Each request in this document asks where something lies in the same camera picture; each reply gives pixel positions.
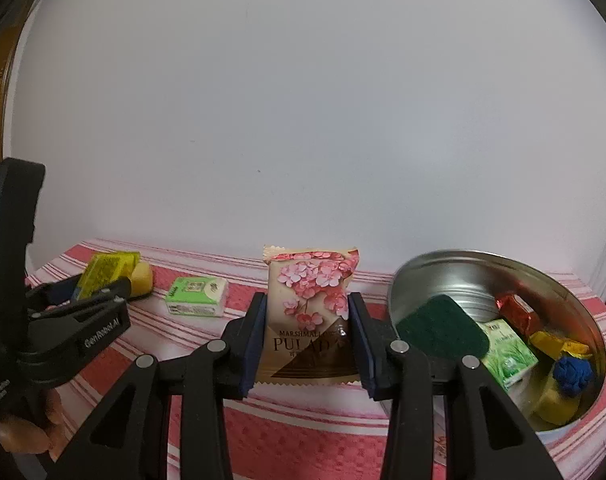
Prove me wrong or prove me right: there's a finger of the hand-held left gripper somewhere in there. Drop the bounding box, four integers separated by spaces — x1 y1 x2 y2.
25 274 134 312
17 296 132 391

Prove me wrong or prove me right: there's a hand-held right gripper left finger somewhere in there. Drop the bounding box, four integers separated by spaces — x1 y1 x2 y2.
45 292 268 480

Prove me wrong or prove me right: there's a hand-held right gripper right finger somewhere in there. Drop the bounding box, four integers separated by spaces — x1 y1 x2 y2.
348 292 556 480

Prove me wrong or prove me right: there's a yellow printed packet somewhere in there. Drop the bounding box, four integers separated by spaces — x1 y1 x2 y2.
75 251 141 301

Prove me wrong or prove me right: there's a pink floral snack packet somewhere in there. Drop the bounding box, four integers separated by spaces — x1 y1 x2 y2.
262 245 360 386

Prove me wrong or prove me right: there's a green scouring pad sponge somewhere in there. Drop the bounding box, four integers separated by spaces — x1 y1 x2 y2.
395 295 491 359

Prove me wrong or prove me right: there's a round metal tin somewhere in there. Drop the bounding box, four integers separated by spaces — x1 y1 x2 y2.
383 249 606 466

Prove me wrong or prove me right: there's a long green tissue packet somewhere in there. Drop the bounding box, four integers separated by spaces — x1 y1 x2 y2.
478 319 540 391

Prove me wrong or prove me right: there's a golden yellow snack packet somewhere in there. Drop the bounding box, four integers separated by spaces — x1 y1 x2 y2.
528 330 594 362

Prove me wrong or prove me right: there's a yellow sponge block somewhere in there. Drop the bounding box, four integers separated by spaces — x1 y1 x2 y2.
530 380 581 428

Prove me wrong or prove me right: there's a blue ball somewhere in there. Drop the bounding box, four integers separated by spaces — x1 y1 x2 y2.
553 355 596 396

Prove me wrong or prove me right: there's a person's left hand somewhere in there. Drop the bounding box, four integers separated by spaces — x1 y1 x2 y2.
0 387 71 463

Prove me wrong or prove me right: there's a rounded yellow sponge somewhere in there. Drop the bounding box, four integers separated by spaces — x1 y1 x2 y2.
125 260 154 302

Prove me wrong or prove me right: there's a small green tissue packet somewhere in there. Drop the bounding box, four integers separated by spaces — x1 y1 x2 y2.
165 276 230 318

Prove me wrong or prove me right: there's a pink striped cloth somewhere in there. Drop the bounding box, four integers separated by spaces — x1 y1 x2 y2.
25 239 606 480

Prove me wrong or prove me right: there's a red candy packet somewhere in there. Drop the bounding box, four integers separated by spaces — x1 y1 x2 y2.
495 292 541 336

